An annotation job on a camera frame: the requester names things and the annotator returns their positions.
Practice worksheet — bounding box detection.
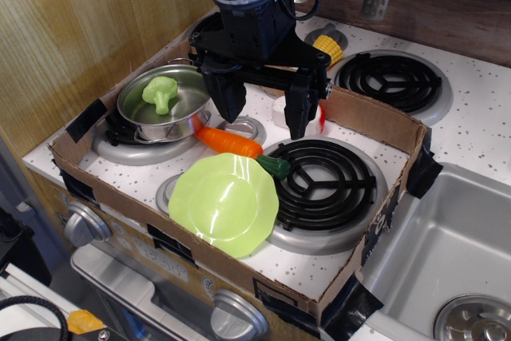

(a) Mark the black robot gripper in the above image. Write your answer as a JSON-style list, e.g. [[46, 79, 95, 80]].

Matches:
[[189, 0, 331, 140]]

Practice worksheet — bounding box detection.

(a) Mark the silver steel pan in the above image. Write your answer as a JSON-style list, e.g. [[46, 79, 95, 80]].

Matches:
[[117, 64, 211, 144]]

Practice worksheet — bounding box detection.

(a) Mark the green toy broccoli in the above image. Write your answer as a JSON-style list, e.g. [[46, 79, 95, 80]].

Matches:
[[142, 76, 178, 115]]

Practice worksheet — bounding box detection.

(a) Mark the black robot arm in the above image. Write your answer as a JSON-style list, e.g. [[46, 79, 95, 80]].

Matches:
[[189, 0, 331, 140]]

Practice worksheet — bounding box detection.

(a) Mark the white red toy cheese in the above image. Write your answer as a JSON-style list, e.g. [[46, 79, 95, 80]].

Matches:
[[271, 96, 326, 137]]

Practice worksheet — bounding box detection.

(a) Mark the yellow toy corn cob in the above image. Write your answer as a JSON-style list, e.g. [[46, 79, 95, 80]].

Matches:
[[313, 34, 344, 66]]

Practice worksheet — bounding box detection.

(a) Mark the orange toy carrot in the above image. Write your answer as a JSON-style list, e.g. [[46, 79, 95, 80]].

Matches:
[[195, 126, 291, 180]]

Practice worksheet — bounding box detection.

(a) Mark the grey back stove knob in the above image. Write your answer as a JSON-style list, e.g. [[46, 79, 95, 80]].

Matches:
[[304, 23, 349, 50]]

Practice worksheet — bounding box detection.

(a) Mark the light green plastic plate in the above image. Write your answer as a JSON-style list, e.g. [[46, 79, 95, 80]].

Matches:
[[168, 153, 279, 258]]

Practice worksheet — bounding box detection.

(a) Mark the front right black burner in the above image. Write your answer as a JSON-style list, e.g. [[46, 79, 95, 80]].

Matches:
[[264, 137, 388, 256]]

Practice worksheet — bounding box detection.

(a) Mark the back right black burner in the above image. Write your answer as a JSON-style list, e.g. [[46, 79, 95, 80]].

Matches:
[[333, 50, 454, 126]]

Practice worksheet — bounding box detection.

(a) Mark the front left black burner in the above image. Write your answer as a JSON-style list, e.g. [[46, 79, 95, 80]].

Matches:
[[92, 119, 198, 166]]

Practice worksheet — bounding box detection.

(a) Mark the brown cardboard fence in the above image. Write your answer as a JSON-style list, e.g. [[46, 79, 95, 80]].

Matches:
[[48, 36, 444, 328]]

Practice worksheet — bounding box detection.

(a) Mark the left silver stove knob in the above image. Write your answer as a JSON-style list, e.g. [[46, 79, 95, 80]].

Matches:
[[64, 201, 112, 248]]

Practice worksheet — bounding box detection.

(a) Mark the silver stove knob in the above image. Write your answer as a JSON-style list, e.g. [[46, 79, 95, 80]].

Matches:
[[64, 201, 112, 248], [210, 289, 269, 341]]

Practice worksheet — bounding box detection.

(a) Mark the right silver stove knob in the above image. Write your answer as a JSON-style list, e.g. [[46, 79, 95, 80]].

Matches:
[[210, 289, 269, 341]]

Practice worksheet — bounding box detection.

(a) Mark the grey metal sink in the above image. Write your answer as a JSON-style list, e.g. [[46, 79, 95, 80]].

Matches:
[[355, 164, 510, 340]]

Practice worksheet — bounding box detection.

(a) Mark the orange yellow object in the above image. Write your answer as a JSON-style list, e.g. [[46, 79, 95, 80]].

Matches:
[[67, 309, 105, 335]]

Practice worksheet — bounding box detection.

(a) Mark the silver sink drain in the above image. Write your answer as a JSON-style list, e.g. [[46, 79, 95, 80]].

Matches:
[[433, 294, 510, 340]]

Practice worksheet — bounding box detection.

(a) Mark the silver oven door handle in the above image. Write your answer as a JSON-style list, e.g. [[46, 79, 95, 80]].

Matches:
[[71, 245, 215, 340]]

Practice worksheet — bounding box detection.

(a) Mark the black cable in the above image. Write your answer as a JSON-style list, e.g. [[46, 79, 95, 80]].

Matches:
[[0, 295, 71, 341]]

